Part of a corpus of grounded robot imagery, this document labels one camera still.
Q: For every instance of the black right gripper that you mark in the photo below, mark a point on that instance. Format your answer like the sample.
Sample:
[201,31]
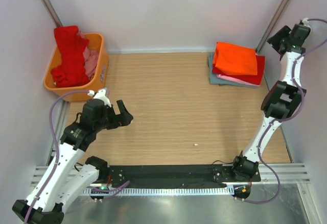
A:
[282,41]

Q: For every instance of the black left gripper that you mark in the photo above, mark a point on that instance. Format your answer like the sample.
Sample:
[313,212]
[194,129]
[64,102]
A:
[114,119]

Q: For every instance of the orange t shirt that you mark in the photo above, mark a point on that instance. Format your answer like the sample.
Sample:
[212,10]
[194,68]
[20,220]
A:
[235,60]

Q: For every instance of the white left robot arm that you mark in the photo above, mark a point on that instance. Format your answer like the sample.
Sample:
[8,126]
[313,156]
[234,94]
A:
[55,192]

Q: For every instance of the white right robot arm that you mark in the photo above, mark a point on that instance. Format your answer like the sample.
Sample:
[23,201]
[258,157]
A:
[282,103]

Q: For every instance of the folded red t shirt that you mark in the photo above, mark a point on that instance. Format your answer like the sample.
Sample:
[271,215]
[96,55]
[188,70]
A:
[255,80]

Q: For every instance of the folded pink t shirt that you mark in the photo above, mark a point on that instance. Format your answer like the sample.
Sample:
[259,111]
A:
[235,80]

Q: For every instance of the crumpled pink t shirt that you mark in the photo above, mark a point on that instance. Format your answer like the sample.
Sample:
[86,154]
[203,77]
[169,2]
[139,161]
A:
[86,58]

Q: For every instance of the crumpled red t shirt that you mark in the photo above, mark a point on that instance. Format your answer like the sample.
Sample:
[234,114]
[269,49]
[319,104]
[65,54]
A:
[71,45]

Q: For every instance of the folded grey t shirt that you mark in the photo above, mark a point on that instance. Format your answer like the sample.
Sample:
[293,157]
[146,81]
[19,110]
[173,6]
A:
[214,80]

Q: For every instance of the orange plastic basket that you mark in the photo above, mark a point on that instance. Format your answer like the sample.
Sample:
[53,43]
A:
[97,43]

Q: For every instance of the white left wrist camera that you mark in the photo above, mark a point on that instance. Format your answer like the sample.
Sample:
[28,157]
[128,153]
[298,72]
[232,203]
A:
[101,94]

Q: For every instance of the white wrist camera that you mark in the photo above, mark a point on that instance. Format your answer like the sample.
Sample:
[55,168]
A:
[101,94]
[305,21]

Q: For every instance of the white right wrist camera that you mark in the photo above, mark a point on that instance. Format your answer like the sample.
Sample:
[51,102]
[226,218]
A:
[305,21]

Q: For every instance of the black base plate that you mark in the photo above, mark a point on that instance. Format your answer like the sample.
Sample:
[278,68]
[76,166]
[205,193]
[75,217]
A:
[176,176]

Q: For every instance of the right corner aluminium post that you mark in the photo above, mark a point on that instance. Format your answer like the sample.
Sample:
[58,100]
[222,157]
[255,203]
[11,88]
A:
[272,23]

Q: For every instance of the corner aluminium post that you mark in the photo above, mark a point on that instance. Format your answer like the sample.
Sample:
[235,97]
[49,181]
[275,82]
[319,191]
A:
[272,23]
[52,13]

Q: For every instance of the white slotted cable duct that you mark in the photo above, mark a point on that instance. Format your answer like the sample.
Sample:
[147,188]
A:
[229,190]

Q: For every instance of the aluminium frame rail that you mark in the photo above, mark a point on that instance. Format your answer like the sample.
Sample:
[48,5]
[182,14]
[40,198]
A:
[288,173]

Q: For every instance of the left corner aluminium post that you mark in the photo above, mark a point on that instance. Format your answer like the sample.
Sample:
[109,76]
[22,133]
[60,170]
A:
[52,13]

